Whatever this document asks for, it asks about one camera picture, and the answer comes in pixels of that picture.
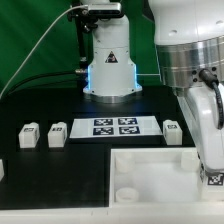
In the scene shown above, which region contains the white part at left edge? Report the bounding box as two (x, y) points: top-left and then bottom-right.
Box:
(0, 159), (5, 182)

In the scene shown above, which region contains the black camera stand pole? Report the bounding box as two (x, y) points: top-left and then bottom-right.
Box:
(67, 3), (98, 66)

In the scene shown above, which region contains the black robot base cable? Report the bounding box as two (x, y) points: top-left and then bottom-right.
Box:
(0, 68), (90, 98)

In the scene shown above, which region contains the white camera cable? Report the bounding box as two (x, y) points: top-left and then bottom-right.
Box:
(0, 4), (90, 101)

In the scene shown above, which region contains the white square table top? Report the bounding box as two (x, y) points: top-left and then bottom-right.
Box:
(109, 147), (224, 208)

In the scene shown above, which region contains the white fiducial marker sheet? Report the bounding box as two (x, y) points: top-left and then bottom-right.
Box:
(70, 116), (162, 139)

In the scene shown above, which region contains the grey camera on stand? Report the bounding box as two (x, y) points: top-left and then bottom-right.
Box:
(87, 3), (122, 16)

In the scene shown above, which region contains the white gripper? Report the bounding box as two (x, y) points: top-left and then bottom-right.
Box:
(177, 84), (224, 172)

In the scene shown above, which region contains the white L-shaped obstacle fence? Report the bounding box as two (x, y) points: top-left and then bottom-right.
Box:
(0, 202), (224, 224)

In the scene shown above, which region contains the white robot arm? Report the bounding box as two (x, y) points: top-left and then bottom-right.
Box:
(81, 0), (224, 173)

